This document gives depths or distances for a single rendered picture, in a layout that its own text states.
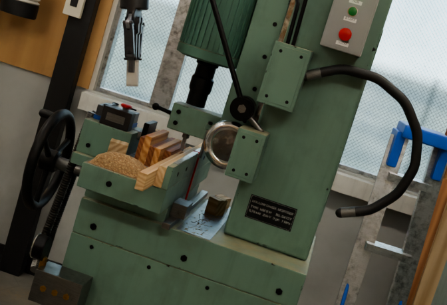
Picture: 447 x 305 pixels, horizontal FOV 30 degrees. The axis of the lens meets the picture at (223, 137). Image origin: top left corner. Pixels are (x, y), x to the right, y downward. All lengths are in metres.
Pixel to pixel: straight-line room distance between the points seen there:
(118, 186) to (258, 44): 0.50
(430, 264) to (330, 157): 1.30
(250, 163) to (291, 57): 0.27
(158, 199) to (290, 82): 0.41
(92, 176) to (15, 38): 1.77
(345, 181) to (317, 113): 1.42
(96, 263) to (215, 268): 0.30
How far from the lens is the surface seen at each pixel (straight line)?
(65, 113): 2.25
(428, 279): 3.27
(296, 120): 2.03
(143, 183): 1.82
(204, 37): 2.08
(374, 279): 3.58
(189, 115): 2.14
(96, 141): 2.18
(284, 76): 1.94
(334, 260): 3.55
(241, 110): 1.98
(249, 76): 2.07
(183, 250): 2.00
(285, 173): 2.04
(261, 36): 2.07
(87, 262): 2.07
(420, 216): 2.84
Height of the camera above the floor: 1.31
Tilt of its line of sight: 8 degrees down
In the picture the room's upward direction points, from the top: 17 degrees clockwise
